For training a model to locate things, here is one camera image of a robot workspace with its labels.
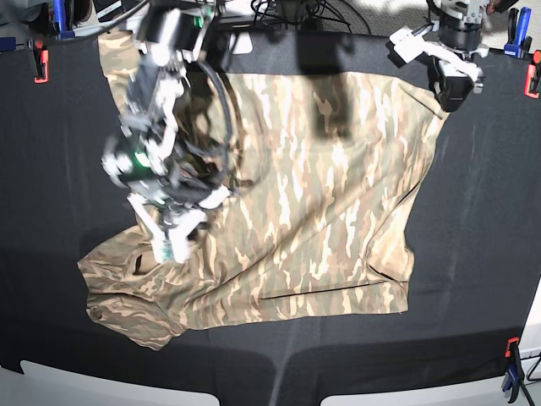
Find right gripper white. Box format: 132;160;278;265
128;188;231;263

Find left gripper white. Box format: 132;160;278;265
413;25;489;112

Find camouflage t-shirt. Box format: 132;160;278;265
76;31;450;352

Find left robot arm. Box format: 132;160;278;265
389;1;489;112

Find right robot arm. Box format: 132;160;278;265
101;1;232;263

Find red clamp far right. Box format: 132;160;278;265
524;50;541;99

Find blue clamp far right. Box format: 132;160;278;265
504;7;532;58

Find black table cloth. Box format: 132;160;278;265
1;42;540;405

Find red black clamp left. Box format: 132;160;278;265
26;38;49;84

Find orange blue clamp right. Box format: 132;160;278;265
501;337;524;404

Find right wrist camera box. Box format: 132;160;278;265
151;236;190;264

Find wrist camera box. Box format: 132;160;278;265
151;236;190;264
390;26;424;63

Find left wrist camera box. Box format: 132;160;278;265
390;26;424;63

